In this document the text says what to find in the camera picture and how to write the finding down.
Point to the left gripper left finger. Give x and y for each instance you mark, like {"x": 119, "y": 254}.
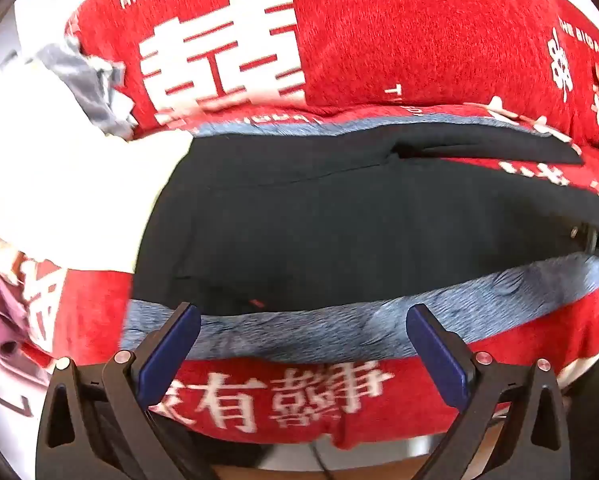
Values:
{"x": 70, "y": 444}

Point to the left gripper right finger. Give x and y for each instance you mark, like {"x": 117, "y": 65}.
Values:
{"x": 533, "y": 444}

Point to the black fleece-lined pants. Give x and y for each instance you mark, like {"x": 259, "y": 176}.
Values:
{"x": 311, "y": 249}

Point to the red wedding quilt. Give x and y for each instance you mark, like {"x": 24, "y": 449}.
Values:
{"x": 80, "y": 314}

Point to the white bed sheet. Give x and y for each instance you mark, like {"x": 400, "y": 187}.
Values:
{"x": 69, "y": 193}

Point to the grey crumpled cloth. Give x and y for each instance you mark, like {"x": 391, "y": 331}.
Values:
{"x": 95, "y": 84}

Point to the red wedding pillow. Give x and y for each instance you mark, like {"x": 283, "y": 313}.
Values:
{"x": 536, "y": 57}

